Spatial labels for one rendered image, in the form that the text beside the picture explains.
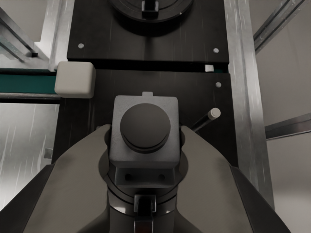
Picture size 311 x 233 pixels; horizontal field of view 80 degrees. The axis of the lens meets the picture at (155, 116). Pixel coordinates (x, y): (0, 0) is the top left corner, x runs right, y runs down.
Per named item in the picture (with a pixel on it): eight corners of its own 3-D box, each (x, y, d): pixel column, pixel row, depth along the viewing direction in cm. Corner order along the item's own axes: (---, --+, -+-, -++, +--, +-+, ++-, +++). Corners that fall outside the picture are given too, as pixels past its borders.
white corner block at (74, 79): (97, 102, 28) (89, 93, 24) (65, 102, 27) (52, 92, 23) (100, 74, 29) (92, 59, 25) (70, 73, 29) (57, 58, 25)
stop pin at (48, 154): (65, 159, 28) (52, 159, 24) (57, 159, 28) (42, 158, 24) (67, 150, 28) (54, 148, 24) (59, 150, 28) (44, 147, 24)
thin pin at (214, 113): (195, 133, 23) (221, 117, 15) (188, 133, 23) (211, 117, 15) (195, 127, 23) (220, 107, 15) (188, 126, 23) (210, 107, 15)
